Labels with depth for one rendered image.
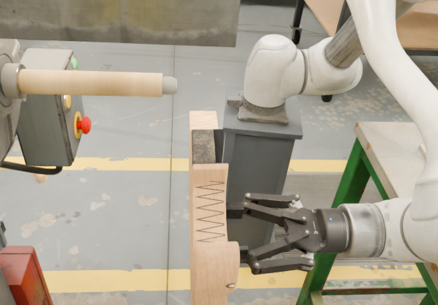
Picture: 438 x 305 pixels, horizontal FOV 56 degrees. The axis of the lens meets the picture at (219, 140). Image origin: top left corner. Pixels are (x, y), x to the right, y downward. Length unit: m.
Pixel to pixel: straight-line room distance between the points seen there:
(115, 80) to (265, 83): 0.88
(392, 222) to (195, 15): 0.49
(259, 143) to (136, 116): 1.33
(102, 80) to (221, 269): 0.28
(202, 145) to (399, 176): 0.60
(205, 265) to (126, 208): 1.67
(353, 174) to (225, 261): 0.80
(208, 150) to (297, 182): 1.79
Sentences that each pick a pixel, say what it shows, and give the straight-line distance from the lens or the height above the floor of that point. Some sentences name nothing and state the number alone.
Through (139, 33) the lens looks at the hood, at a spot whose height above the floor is 1.40.
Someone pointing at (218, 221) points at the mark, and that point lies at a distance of 0.55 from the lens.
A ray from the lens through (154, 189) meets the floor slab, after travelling 2.16.
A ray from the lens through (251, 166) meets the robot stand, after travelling 1.54.
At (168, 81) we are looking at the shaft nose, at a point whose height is 1.26.
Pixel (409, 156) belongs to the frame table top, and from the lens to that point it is 1.10.
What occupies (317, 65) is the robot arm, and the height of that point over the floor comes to 0.93.
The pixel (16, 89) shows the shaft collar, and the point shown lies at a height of 1.25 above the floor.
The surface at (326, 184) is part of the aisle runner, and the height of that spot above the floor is 0.00.
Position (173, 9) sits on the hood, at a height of 1.42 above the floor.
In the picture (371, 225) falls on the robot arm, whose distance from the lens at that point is 0.72.
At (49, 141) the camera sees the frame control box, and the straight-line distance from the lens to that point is 0.91.
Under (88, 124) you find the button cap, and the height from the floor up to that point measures 0.99.
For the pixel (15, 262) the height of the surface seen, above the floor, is 0.62.
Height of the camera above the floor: 1.55
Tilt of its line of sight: 39 degrees down
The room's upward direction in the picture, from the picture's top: 6 degrees clockwise
